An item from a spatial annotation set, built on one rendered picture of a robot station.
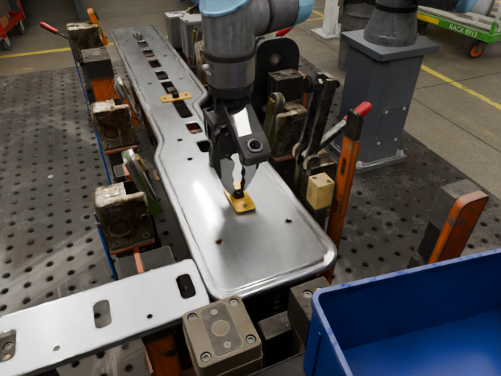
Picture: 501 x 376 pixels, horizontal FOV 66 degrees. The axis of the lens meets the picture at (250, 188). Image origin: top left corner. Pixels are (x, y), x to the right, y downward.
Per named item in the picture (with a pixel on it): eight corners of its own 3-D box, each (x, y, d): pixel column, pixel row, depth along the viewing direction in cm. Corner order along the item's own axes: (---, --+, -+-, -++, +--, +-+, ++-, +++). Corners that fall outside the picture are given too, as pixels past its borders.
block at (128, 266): (139, 342, 83) (109, 254, 65) (189, 324, 86) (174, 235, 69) (148, 385, 76) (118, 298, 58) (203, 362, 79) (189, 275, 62)
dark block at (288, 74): (263, 207, 116) (267, 71, 90) (284, 201, 119) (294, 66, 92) (271, 217, 113) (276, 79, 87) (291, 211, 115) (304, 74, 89)
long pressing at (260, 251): (101, 32, 155) (101, 28, 154) (157, 25, 161) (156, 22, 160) (212, 312, 56) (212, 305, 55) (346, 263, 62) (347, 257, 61)
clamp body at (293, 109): (256, 221, 112) (256, 102, 89) (291, 210, 116) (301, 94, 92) (269, 242, 106) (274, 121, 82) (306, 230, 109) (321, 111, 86)
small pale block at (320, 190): (293, 301, 91) (307, 176, 68) (306, 295, 92) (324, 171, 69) (300, 312, 88) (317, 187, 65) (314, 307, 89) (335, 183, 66)
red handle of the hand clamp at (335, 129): (295, 148, 74) (361, 95, 73) (300, 155, 76) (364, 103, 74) (306, 160, 71) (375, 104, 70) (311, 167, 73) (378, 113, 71)
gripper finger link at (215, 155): (233, 171, 70) (235, 128, 65) (237, 176, 69) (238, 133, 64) (209, 175, 69) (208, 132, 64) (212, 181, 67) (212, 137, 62)
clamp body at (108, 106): (112, 205, 117) (81, 99, 96) (153, 195, 121) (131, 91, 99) (117, 224, 111) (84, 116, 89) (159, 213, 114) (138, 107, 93)
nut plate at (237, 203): (221, 186, 75) (221, 181, 75) (239, 181, 76) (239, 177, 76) (237, 213, 69) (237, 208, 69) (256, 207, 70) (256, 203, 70)
